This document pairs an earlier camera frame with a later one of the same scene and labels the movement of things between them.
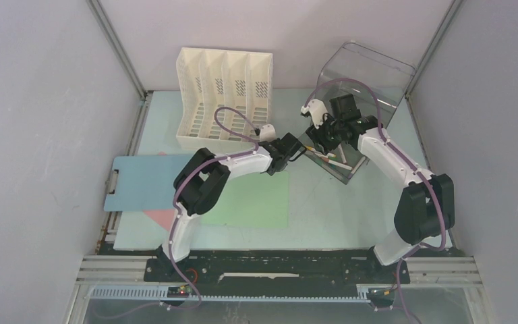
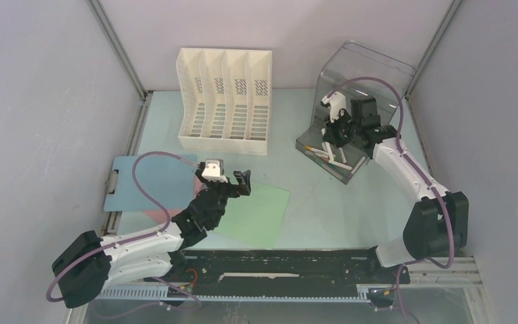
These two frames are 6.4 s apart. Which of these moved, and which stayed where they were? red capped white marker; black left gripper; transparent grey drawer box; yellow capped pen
Moved: black left gripper
Stayed: yellow capped pen; transparent grey drawer box; red capped white marker
